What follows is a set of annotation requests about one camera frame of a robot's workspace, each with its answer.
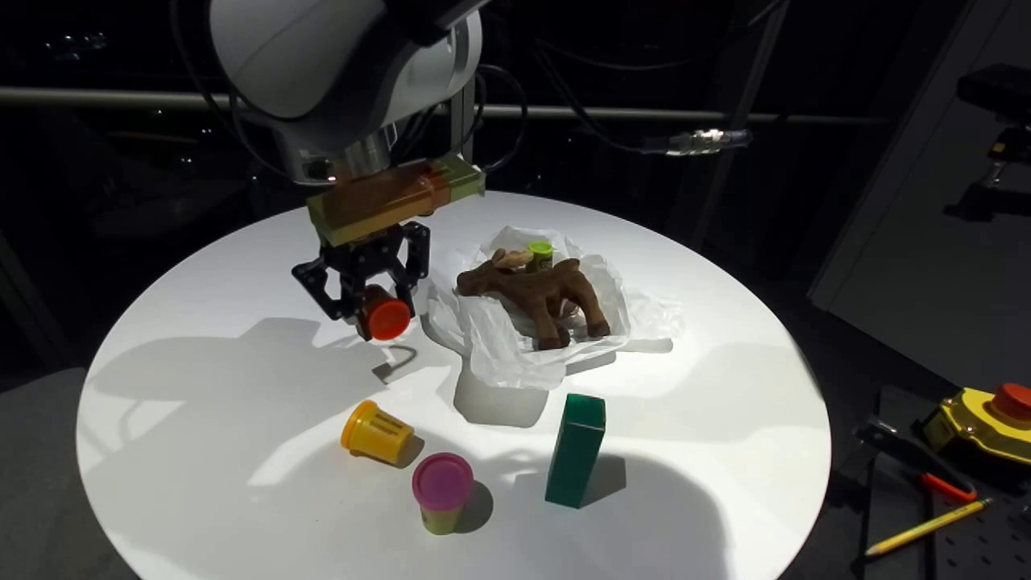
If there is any small red toy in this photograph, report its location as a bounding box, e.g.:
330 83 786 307
357 282 419 345

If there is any black equipment stand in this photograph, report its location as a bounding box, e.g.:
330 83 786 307
944 61 1031 224

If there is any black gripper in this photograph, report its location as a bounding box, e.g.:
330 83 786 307
289 221 436 322

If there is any yellow emergency stop box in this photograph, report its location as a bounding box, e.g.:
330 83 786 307
917 382 1031 467

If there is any silver cable connector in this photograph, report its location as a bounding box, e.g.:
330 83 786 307
640 126 753 162

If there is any black and red hand tool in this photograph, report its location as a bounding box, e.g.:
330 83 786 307
853 415 981 511

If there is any metal window railing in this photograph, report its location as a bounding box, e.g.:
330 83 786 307
0 87 883 126

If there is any yellow pencil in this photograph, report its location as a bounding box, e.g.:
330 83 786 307
861 494 992 561

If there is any play dough tub pink lid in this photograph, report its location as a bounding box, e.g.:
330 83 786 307
408 453 477 537

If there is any brown plush moose toy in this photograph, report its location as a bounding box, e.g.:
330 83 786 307
455 250 615 352

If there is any white plastic bag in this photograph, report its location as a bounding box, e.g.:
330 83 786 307
414 224 684 430

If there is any yellow play dough tub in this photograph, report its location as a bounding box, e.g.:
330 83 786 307
338 397 419 467

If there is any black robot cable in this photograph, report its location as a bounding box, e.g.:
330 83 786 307
469 59 535 182

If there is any yellow-green wrist camera box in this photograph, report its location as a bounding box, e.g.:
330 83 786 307
305 152 490 252

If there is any green cardboard box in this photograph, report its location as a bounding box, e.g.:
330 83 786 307
540 389 608 512

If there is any metal window post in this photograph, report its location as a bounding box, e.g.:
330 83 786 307
448 76 482 195

